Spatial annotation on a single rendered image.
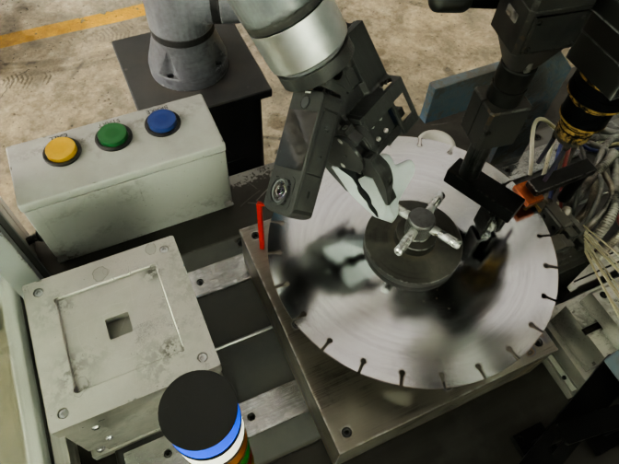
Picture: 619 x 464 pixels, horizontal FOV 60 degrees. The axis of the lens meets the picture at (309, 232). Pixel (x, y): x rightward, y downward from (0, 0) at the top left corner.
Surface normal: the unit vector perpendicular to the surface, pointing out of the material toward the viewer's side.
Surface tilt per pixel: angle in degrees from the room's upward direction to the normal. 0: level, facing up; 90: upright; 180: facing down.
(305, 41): 70
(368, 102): 32
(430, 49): 0
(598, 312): 90
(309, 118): 52
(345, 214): 0
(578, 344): 90
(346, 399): 0
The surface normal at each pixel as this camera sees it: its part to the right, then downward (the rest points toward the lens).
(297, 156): -0.72, -0.14
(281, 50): -0.30, 0.77
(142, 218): 0.41, 0.78
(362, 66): 0.61, 0.29
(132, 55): 0.04, -0.53
